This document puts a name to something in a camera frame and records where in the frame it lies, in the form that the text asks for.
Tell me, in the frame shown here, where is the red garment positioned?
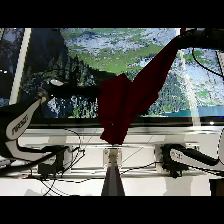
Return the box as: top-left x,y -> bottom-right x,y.
97,28 -> 188,146

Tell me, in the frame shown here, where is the black cable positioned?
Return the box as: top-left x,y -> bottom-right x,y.
191,46 -> 224,80
30,128 -> 88,197

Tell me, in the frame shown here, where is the silver frame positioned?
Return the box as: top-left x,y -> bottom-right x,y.
0,125 -> 224,197

